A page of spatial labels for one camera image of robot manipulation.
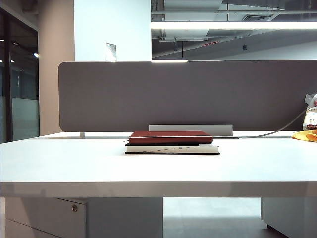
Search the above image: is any red leather book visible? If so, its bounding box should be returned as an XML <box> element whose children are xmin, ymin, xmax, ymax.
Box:
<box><xmin>128</xmin><ymin>130</ymin><xmax>213</xmax><ymax>145</ymax></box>

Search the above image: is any black book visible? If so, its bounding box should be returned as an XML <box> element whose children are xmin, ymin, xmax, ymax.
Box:
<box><xmin>124</xmin><ymin>141</ymin><xmax>220</xmax><ymax>156</ymax></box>

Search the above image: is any grey desk partition panel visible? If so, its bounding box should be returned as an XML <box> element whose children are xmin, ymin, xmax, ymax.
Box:
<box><xmin>58</xmin><ymin>60</ymin><xmax>317</xmax><ymax>132</ymax></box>

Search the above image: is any long linear ceiling lamp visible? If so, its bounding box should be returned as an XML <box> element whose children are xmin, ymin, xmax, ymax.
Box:
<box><xmin>151</xmin><ymin>21</ymin><xmax>317</xmax><ymax>30</ymax></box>

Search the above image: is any dark framed glass door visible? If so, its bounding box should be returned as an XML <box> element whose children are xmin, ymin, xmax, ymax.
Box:
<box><xmin>0</xmin><ymin>7</ymin><xmax>40</xmax><ymax>144</ymax></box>

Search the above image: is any white drawer cabinet with lock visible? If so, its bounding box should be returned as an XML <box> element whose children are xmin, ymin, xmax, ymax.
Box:
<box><xmin>4</xmin><ymin>197</ymin><xmax>163</xmax><ymax>238</ymax></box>

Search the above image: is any yellow cloth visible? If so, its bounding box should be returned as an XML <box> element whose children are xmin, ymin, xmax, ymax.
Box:
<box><xmin>291</xmin><ymin>129</ymin><xmax>317</xmax><ymax>142</ymax></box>

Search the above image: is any white printed plastic bag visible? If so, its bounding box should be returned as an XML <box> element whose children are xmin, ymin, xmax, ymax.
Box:
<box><xmin>302</xmin><ymin>92</ymin><xmax>317</xmax><ymax>131</ymax></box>

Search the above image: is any white plain cabinet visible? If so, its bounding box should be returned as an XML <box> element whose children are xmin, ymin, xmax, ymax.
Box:
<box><xmin>260</xmin><ymin>197</ymin><xmax>317</xmax><ymax>238</ymax></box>

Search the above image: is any grey cable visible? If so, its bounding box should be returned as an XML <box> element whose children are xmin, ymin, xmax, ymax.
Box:
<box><xmin>212</xmin><ymin>109</ymin><xmax>307</xmax><ymax>139</ymax></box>

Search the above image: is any silver wall plate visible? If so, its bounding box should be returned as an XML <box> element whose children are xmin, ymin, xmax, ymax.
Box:
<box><xmin>105</xmin><ymin>42</ymin><xmax>117</xmax><ymax>62</ymax></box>

